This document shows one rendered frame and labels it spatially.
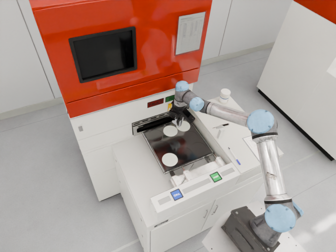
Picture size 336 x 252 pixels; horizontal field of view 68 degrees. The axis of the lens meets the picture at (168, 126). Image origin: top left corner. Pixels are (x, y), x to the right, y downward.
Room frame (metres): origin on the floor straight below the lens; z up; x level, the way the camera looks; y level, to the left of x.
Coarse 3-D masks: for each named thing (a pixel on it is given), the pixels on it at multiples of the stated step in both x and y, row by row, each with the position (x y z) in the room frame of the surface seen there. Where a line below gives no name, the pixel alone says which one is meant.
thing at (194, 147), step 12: (144, 132) 1.09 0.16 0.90; (156, 132) 1.10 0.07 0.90; (180, 132) 1.12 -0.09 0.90; (192, 132) 1.13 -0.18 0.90; (156, 144) 1.00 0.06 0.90; (168, 144) 1.01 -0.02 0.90; (180, 144) 1.02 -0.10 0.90; (192, 144) 1.03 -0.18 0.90; (204, 144) 1.03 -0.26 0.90; (180, 156) 0.92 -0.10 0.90; (192, 156) 0.93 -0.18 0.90; (168, 168) 0.82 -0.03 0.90
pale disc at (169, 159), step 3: (168, 153) 0.94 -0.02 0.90; (171, 153) 0.94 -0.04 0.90; (165, 156) 0.91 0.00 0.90; (168, 156) 0.91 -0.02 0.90; (171, 156) 0.91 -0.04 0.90; (174, 156) 0.92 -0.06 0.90; (162, 159) 0.89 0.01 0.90; (165, 159) 0.89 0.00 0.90; (168, 159) 0.89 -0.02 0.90; (171, 159) 0.89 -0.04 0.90; (174, 159) 0.89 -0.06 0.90; (165, 162) 0.86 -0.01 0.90; (168, 162) 0.87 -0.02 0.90; (171, 162) 0.87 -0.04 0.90; (174, 162) 0.87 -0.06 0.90; (168, 165) 0.84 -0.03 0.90; (171, 165) 0.85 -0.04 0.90
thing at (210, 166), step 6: (210, 162) 0.91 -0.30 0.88; (216, 162) 0.91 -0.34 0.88; (198, 168) 0.85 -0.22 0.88; (204, 168) 0.86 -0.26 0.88; (210, 168) 0.86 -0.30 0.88; (192, 174) 0.81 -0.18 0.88; (198, 174) 0.81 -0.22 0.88; (180, 180) 0.76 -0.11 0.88; (186, 180) 0.76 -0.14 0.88; (174, 186) 0.71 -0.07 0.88
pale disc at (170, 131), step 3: (165, 126) 1.16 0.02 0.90; (168, 126) 1.17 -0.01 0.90; (171, 126) 1.17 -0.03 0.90; (165, 129) 1.14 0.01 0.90; (168, 129) 1.14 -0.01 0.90; (171, 129) 1.14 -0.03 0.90; (174, 129) 1.14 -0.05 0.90; (165, 132) 1.11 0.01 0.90; (168, 132) 1.11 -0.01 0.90; (171, 132) 1.11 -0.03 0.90; (174, 132) 1.12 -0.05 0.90; (168, 135) 1.08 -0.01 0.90; (171, 135) 1.09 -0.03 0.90
